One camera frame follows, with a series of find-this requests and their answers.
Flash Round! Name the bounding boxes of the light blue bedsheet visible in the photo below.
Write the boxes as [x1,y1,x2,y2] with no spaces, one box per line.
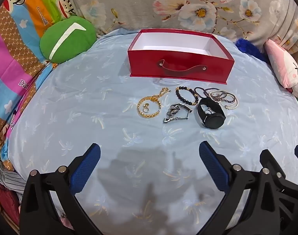
[5,28,298,235]

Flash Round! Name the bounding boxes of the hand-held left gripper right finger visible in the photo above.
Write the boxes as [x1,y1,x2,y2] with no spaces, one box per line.
[198,141,280,235]

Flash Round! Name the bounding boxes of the dark purple bead bracelet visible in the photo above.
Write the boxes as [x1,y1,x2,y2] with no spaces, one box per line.
[203,88,229,102]
[219,92,238,106]
[193,86,209,102]

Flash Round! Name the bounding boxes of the colourful cartoon printed blanket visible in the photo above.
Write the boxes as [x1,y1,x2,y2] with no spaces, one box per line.
[0,0,78,184]

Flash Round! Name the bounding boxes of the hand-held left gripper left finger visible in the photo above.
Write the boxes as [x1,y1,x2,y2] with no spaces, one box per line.
[19,143,108,235]

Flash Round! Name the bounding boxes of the white pearl bracelet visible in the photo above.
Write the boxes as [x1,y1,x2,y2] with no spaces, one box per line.
[224,98,239,110]

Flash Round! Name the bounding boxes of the dark red cloth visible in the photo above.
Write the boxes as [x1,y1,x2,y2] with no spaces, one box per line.
[0,183,21,226]

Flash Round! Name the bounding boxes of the blue fluffy cloth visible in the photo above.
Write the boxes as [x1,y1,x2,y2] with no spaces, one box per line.
[235,38,270,63]

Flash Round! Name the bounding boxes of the silver charm bracelet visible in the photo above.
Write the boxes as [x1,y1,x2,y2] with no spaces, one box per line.
[209,90,228,101]

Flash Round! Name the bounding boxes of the grey floral blanket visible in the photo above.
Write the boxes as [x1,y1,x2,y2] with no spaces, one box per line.
[62,0,298,57]

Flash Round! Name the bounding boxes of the red box with strap handle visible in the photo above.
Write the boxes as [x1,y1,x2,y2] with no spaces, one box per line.
[127,29,235,85]

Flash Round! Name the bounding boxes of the black smartwatch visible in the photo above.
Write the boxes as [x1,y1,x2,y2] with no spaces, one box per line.
[196,97,226,129]

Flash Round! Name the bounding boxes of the striped cloth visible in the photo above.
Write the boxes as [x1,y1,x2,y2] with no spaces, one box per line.
[0,162,27,201]

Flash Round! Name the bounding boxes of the green round cushion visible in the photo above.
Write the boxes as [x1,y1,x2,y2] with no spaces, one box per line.
[39,16,97,64]

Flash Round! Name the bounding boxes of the black bead bracelet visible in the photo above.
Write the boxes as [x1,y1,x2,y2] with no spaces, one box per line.
[176,86,198,106]

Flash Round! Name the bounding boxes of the gold chain necklace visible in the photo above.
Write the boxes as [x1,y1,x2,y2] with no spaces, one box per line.
[137,87,172,118]

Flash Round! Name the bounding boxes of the pink plush pillow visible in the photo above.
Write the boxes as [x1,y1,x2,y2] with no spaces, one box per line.
[264,39,298,102]

